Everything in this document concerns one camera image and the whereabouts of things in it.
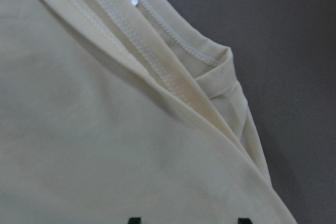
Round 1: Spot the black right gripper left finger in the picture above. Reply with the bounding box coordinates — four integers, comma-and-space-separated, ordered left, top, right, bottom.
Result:
127, 216, 145, 224

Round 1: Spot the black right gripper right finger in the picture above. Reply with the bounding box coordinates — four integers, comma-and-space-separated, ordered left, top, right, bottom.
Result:
237, 217, 254, 224

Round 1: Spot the cream long-sleeve graphic shirt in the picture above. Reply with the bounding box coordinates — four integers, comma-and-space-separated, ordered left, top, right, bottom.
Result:
1, 0, 295, 223

